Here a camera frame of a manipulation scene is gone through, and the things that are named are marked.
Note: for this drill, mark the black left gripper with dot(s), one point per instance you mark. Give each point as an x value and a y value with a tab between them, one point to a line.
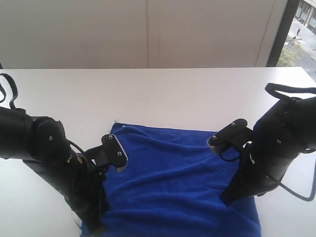
79	179

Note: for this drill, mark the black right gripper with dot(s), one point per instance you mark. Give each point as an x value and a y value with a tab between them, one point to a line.
257	173

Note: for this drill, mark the blue towel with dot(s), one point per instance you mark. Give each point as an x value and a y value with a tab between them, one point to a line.
171	187

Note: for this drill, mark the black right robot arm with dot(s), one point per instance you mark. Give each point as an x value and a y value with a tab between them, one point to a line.
285	131

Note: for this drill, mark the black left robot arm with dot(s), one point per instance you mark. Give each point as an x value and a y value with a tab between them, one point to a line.
41	143

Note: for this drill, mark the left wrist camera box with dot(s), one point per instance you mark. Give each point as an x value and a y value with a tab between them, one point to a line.
109	153

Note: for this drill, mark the dark window frame post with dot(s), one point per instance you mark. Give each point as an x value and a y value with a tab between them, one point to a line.
282	32

